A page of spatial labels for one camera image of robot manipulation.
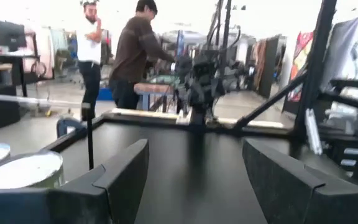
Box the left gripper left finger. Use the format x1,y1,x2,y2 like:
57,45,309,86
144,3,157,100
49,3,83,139
0,139,150,224

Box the black shelf post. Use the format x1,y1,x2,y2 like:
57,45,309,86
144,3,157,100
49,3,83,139
81,102,95,171

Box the colourful poster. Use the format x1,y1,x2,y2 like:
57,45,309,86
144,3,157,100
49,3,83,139
286,30,316,103

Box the black background desk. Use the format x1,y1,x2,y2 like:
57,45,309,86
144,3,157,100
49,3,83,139
0,49,42,98

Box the person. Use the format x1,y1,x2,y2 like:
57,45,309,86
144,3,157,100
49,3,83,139
108,0,177,110
75,0,104,123

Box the hanging clothes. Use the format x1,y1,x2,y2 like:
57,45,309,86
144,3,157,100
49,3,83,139
23,26,74,80

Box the silver bracket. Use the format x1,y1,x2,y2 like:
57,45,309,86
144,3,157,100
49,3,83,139
304,108,324,156

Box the dark standing panel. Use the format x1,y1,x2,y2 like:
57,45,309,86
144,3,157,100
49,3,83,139
257,35,282,100

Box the black computer monitor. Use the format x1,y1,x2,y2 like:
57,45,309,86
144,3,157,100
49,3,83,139
0,18,27,52

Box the grey hanging cloth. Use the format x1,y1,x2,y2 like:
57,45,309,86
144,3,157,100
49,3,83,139
320,16,358,91

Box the frame clamp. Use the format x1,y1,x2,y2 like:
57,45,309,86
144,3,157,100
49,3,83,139
56,116,87,138

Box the black hanging cables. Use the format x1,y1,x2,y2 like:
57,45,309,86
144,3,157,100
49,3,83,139
206,0,242,55

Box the wooden table blue legs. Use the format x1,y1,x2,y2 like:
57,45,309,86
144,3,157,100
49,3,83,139
133,82,176,112

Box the blue floor bin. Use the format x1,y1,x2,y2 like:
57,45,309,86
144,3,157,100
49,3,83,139
96,88,115,101

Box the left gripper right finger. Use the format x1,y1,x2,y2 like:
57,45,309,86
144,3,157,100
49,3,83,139
242,138,358,224

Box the black table mat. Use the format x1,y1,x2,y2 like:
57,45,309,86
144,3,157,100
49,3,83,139
59,121,354,224

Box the green label seafood can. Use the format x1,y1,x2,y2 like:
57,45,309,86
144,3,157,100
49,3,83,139
0,150,65,190

